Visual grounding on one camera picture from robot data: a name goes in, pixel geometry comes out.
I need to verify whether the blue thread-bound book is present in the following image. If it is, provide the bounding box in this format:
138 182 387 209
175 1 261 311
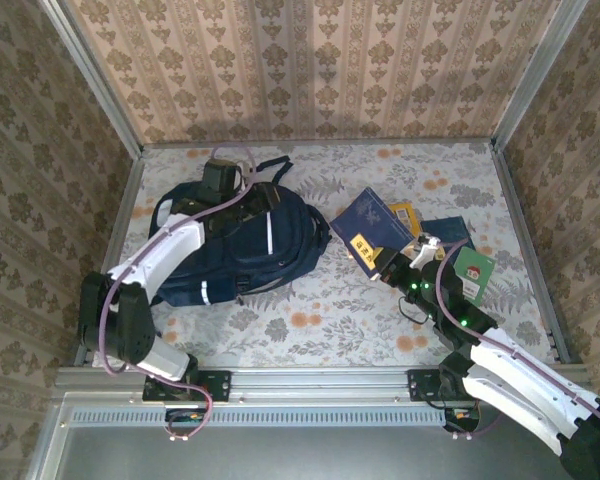
419 215 476 251
328 187 417 280

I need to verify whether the yellow paperback book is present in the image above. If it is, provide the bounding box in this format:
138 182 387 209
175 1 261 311
387 201 421 236

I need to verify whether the green card with house print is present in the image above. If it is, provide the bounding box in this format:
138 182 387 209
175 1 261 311
452 248 496 306

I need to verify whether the navy blue backpack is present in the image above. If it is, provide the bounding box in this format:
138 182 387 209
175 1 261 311
147 155 334 307

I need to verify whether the floral print tablecloth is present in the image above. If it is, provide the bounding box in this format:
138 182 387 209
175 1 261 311
92 142 554 369

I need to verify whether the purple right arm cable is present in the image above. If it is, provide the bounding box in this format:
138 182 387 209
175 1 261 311
433 238 600 441

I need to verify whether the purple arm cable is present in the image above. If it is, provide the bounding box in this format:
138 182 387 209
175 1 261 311
98 143 257 441
433 238 600 441

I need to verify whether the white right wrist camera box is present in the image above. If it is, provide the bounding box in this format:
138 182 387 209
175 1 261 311
411 234 445 270

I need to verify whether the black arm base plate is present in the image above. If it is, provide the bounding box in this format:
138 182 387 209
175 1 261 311
142 370 232 404
407 368 501 404

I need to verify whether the aluminium side rail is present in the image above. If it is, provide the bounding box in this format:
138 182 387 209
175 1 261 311
74 153 146 369
488 142 579 364

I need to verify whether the aluminium back rail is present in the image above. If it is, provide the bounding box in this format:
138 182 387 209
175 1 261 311
142 139 494 148

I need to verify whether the aluminium front rail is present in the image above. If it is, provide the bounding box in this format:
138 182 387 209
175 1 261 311
54 366 594 401

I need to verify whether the aluminium frame post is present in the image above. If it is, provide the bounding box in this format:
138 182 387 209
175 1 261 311
37 0 145 157
490 0 592 151

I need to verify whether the grey slotted cable duct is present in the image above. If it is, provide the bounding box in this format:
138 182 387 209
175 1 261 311
62 403 449 427

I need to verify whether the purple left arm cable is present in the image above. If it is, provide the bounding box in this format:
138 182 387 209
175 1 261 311
98 143 257 441

